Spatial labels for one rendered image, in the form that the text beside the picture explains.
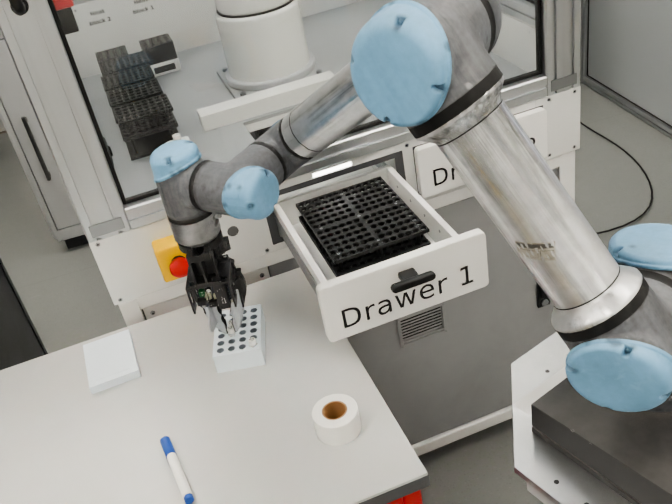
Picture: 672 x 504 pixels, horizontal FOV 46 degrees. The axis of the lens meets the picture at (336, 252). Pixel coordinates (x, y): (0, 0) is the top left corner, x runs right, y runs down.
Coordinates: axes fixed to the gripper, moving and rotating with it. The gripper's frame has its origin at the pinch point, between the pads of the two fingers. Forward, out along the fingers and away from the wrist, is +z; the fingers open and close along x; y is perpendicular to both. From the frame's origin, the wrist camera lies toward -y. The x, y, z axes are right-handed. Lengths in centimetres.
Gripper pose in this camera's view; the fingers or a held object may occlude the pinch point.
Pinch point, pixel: (229, 323)
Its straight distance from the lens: 138.2
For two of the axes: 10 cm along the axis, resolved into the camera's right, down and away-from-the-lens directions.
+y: 0.8, 5.6, -8.3
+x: 9.8, -1.8, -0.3
